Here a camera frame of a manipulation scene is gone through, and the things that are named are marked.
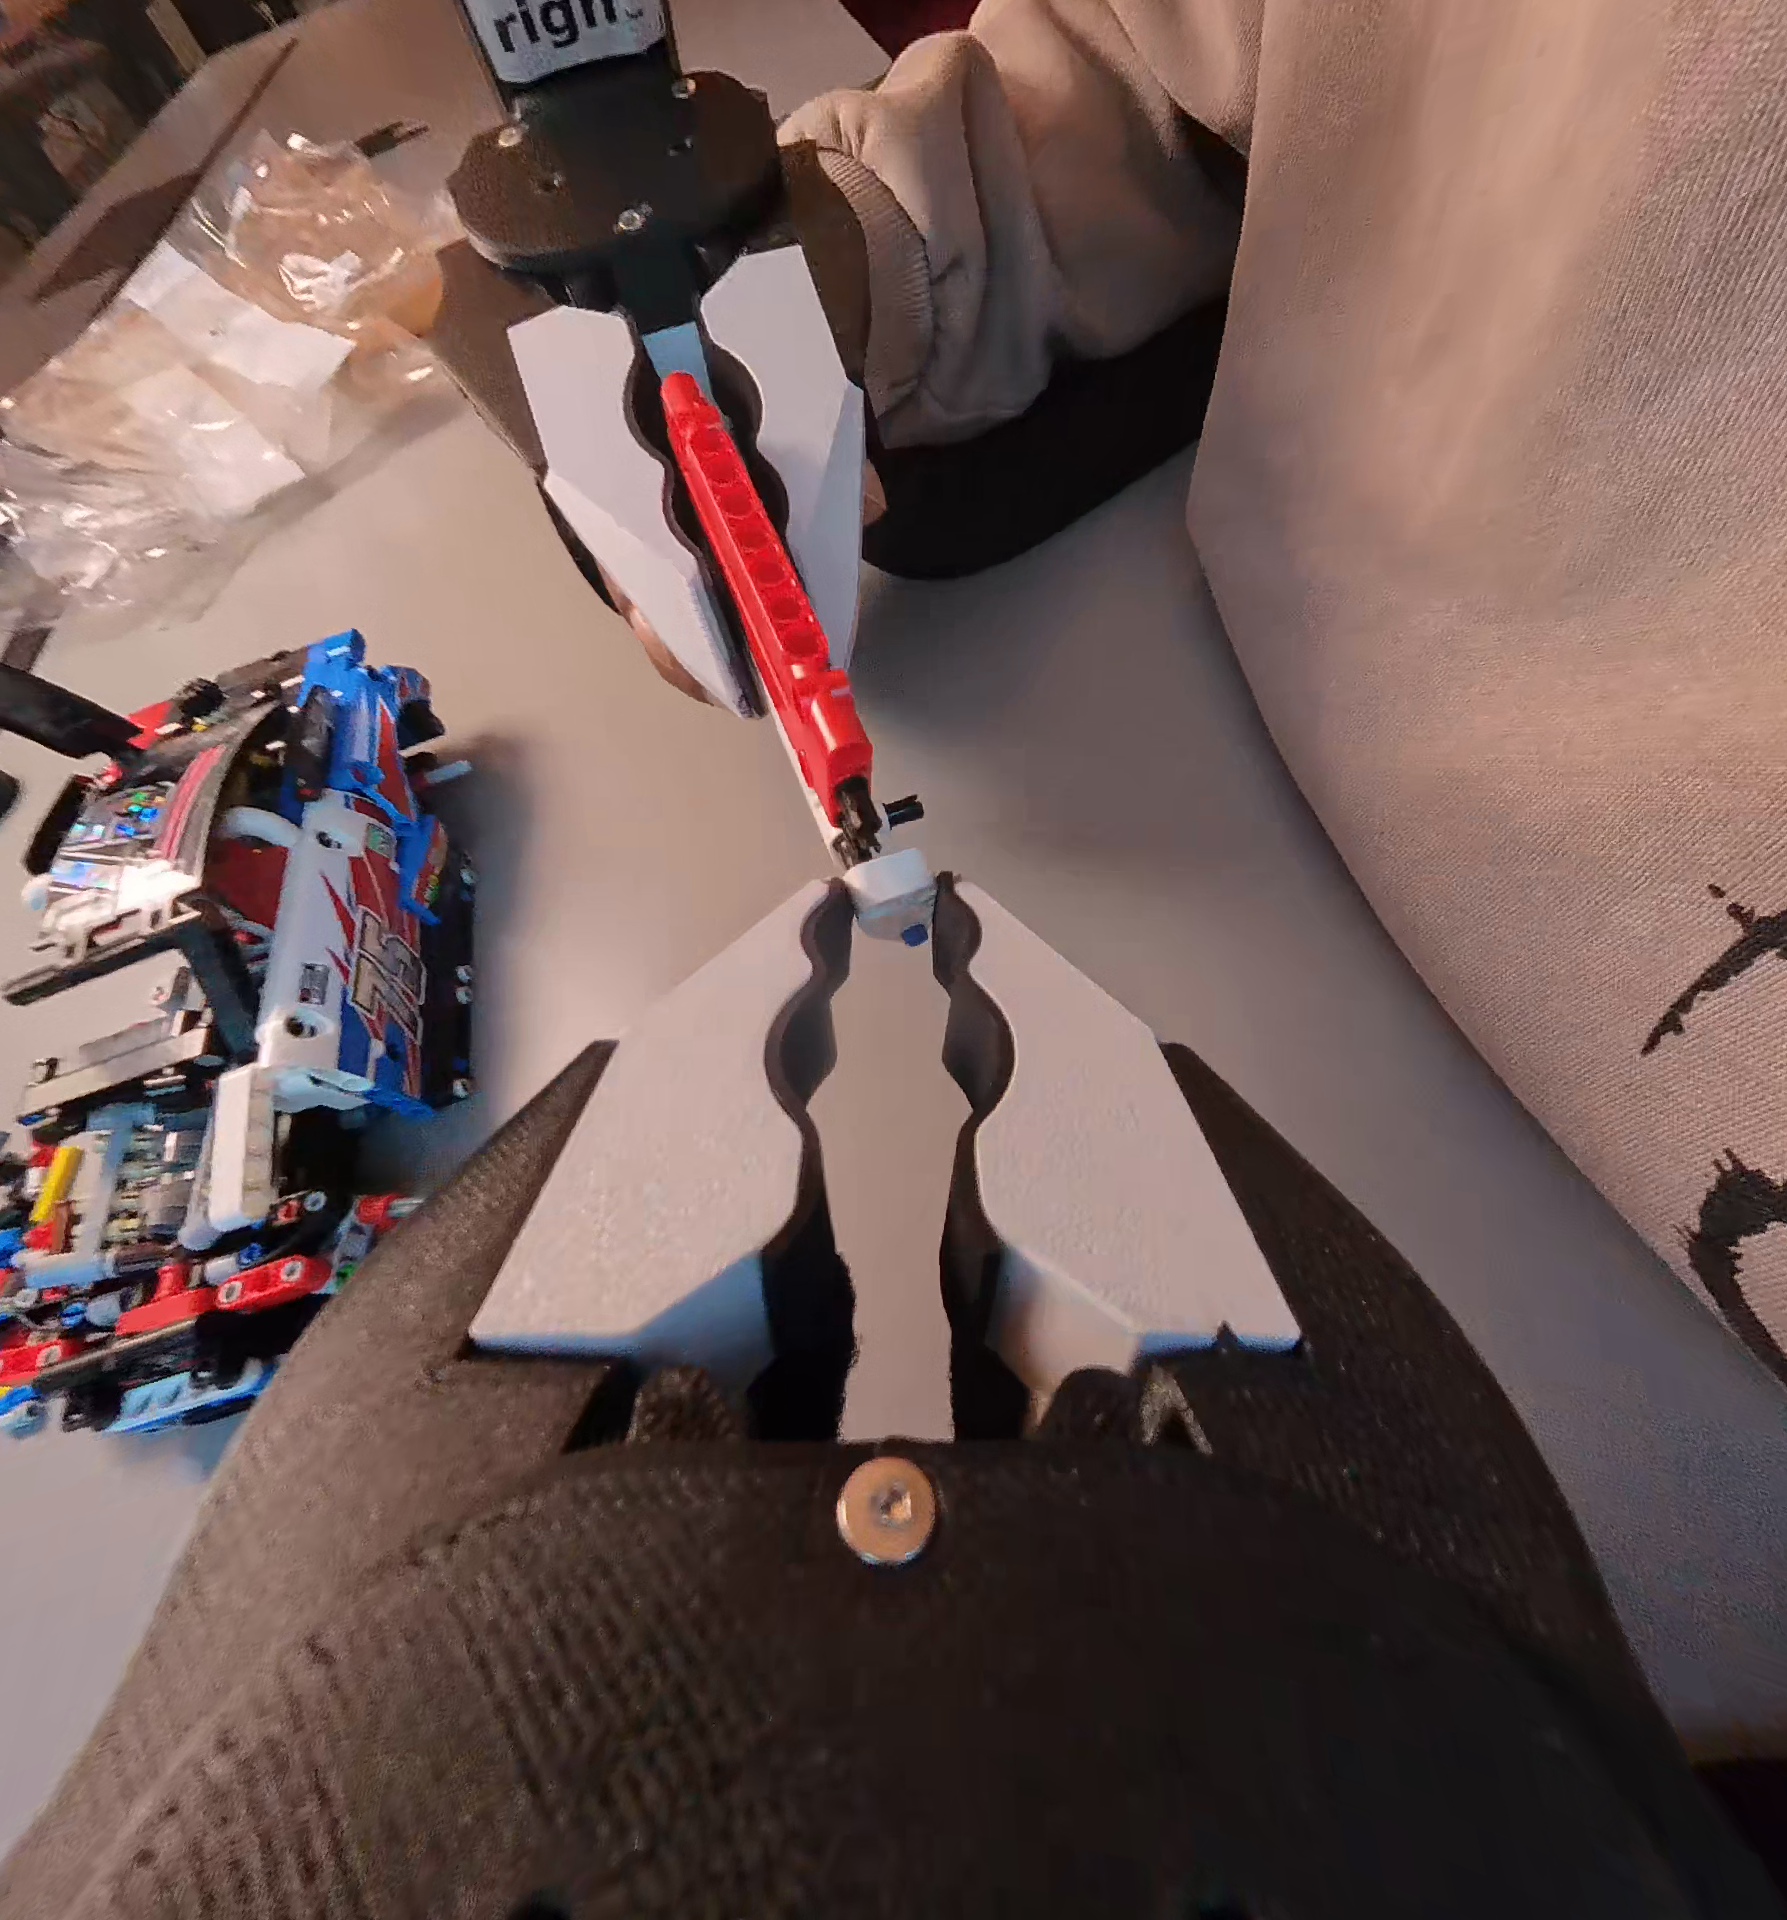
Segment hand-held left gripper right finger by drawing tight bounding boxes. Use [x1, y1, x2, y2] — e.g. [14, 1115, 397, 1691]
[925, 874, 1305, 1431]

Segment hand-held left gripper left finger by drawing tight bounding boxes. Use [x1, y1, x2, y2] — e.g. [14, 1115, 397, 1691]
[467, 877, 855, 1434]

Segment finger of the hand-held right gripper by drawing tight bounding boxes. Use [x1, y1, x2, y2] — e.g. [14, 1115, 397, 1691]
[700, 244, 871, 668]
[504, 305, 767, 723]

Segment red and white lego panel assembly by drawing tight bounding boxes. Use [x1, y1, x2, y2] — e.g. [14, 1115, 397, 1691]
[639, 320, 929, 868]

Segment person's right forearm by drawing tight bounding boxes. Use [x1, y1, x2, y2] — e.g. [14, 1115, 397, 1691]
[775, 0, 1285, 452]

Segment lego race car model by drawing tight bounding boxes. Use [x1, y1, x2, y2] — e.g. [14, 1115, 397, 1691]
[0, 629, 481, 1434]

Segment person's right hand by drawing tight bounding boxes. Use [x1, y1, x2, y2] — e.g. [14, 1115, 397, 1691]
[606, 596, 739, 712]

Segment black cloth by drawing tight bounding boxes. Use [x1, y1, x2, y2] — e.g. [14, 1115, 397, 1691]
[861, 301, 1231, 585]

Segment crumpled clear plastic bags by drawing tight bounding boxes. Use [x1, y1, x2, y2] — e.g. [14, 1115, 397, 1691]
[0, 127, 452, 631]

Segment person's beige sweatshirt torso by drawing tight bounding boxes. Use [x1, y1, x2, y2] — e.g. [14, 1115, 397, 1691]
[1185, 0, 1787, 1727]

